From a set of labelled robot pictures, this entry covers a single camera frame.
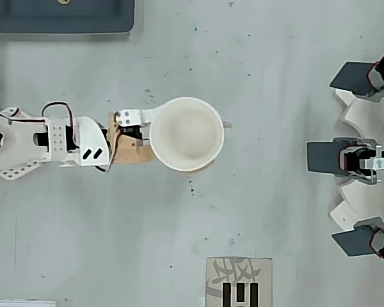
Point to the black paper cup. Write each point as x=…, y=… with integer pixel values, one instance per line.
x=187, y=134

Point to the grey paddle motor unit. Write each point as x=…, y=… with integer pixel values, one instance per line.
x=323, y=156
x=352, y=243
x=348, y=75

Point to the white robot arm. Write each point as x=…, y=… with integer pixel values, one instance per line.
x=19, y=140

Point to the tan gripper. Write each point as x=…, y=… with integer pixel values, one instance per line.
x=125, y=144

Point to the blue-grey plastic tray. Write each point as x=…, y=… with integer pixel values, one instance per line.
x=83, y=19

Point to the white round machine base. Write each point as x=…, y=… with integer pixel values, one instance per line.
x=364, y=116

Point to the printed cardboard card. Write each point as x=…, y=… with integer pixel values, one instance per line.
x=236, y=272

